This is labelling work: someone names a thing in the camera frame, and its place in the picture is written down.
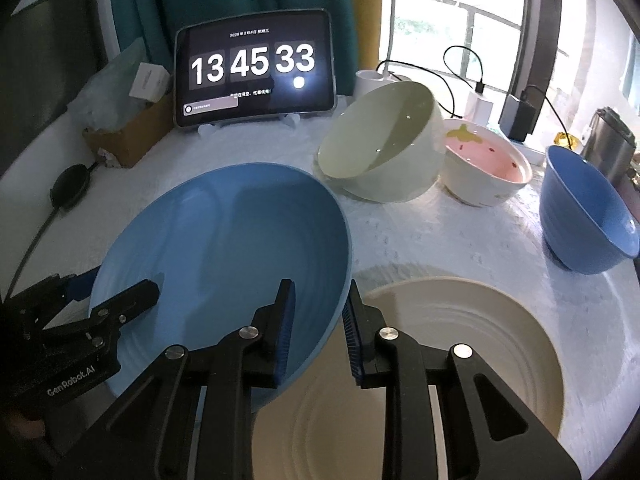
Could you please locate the cardboard box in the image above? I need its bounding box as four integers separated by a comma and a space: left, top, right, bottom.
82, 92, 176, 168

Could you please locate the black charger cable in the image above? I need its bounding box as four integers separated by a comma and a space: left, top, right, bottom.
520, 84, 576, 148

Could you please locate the steel tumbler with black lid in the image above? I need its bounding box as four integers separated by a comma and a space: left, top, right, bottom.
580, 106, 638, 186

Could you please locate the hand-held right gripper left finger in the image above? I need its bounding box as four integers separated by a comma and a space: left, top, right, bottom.
52, 279, 298, 480

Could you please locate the small white box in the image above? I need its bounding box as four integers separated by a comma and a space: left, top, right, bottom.
129, 62, 170, 103

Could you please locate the clear tablet stand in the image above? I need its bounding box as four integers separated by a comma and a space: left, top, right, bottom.
197, 112, 301, 136

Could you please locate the black pad cable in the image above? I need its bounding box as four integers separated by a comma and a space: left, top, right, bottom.
0, 205, 61, 306

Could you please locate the black round pad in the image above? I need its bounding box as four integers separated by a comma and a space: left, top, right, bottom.
49, 164, 93, 209

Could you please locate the balcony railing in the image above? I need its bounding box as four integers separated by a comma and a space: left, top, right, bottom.
390, 0, 523, 96

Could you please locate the clear plastic bag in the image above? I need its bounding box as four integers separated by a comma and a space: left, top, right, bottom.
77, 37, 151, 128

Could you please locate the light blue plate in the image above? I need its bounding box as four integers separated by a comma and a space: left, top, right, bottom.
89, 161, 353, 409

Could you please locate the cream ribbed plate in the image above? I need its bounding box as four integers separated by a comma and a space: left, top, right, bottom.
250, 276, 565, 480

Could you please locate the white power strip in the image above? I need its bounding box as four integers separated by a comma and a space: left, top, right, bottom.
487, 125, 547, 166

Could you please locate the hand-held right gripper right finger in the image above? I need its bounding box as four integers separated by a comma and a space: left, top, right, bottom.
341, 279, 583, 480

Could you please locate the pink strawberry bowl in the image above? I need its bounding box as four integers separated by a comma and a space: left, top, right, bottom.
439, 119, 533, 208

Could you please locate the dark window post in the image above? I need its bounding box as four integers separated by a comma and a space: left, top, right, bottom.
520, 0, 572, 98

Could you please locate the white charger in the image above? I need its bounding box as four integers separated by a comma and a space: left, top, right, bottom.
465, 82, 496, 122

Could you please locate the tablet with clock display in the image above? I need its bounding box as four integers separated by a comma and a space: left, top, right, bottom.
173, 8, 337, 129

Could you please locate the white mug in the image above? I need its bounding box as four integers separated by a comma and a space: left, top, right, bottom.
355, 69, 411, 97

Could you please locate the black charger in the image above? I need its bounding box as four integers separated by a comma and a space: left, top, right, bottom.
499, 92, 541, 142

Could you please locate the black charging cable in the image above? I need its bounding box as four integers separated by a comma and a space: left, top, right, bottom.
375, 45, 486, 118

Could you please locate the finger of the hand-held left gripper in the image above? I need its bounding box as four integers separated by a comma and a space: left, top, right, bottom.
56, 265, 102, 305
89, 279, 162, 336

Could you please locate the yellow curtain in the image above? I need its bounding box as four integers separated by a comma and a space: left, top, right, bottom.
347, 0, 397, 81

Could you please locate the blue bowl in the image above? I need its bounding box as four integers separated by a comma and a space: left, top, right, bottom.
539, 145, 640, 275

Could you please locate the cream bowl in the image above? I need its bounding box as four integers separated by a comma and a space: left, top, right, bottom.
314, 81, 446, 204

